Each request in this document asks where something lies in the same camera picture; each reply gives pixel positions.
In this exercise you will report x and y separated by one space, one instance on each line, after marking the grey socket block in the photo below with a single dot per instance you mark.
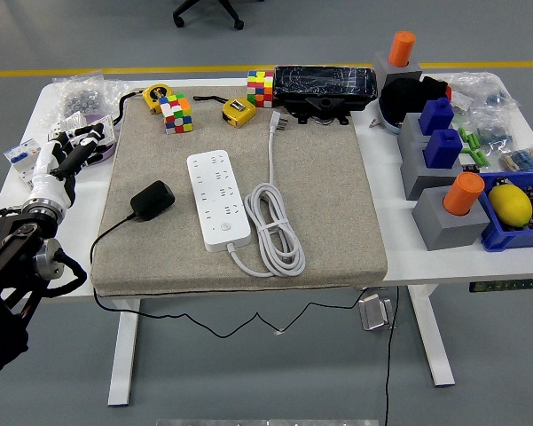
410 133
381 71
443 231
419 182

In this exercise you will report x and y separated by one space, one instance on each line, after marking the white blue circuit breaker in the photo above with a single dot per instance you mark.
20 153

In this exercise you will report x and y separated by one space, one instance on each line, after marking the clear bag of parts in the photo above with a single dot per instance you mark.
483 89

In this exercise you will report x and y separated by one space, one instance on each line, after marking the black plug adapter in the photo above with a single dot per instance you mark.
153 199

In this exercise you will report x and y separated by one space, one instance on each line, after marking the clear bag metal parts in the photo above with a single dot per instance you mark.
82 97

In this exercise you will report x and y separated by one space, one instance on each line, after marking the green plastic clip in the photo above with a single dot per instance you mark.
478 157
469 138

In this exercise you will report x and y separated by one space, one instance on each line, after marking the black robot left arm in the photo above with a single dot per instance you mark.
4 266

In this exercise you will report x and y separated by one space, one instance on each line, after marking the black office chair base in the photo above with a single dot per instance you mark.
190 9

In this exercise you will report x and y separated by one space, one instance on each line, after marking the multicolour puzzle cube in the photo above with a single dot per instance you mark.
176 115
260 89

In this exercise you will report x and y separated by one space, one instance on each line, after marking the white power strip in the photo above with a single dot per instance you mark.
217 199

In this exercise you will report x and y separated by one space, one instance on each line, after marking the white wall socket panel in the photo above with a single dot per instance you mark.
107 133
73 120

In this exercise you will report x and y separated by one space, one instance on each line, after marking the orange cylinder peg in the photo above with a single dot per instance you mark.
463 193
401 49

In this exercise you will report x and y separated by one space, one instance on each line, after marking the yellow lemon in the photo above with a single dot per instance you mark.
510 206

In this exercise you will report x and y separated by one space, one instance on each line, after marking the white table leg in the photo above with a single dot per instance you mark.
432 337
124 355

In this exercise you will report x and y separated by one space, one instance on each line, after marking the yellow tape measure black label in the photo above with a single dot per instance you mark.
155 95

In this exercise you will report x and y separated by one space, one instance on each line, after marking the blue plastic bin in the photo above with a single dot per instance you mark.
496 239

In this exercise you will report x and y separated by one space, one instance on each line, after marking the clear bag blue components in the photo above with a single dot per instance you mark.
492 131

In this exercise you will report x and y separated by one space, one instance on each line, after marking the clear bag of resistors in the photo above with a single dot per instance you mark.
525 160

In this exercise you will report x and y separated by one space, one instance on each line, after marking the grey-brown fabric mat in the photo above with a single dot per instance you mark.
328 199

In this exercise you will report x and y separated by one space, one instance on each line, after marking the black fabric bundle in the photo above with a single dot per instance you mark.
403 97

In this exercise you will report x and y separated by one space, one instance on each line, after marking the silver metal bracket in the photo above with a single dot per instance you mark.
374 313

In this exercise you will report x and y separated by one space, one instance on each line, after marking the blue square peg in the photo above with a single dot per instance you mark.
443 148
436 115

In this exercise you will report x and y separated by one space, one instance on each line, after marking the yellow tape measure silver clip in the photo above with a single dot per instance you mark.
237 111

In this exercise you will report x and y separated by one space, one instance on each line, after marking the black desk control panel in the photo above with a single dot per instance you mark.
503 286

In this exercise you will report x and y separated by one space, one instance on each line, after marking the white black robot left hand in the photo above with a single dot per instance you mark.
49 182

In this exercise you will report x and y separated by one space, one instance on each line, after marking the black cracked case device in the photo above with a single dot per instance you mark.
323 84

